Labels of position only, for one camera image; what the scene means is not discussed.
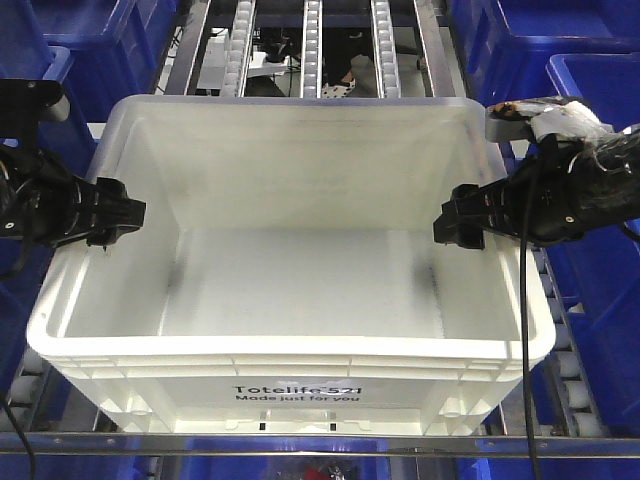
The roller track beside blue bin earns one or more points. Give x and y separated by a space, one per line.
564 377

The metal shelf front rail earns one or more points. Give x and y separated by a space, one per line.
89 443

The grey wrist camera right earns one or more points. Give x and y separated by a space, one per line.
569 118

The blue bin upper left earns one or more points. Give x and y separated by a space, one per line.
99 51

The white plastic tote bin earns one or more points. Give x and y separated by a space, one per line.
286 280

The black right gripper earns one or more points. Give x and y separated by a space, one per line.
550 198

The blue bin upper right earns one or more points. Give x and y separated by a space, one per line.
506 45

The roller track beside white bin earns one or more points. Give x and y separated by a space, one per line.
239 52

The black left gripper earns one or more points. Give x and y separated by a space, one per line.
42 201

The large blue bin right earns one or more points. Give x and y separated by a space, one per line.
601 271

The centre roller track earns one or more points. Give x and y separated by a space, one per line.
311 56

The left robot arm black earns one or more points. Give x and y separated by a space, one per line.
25 104

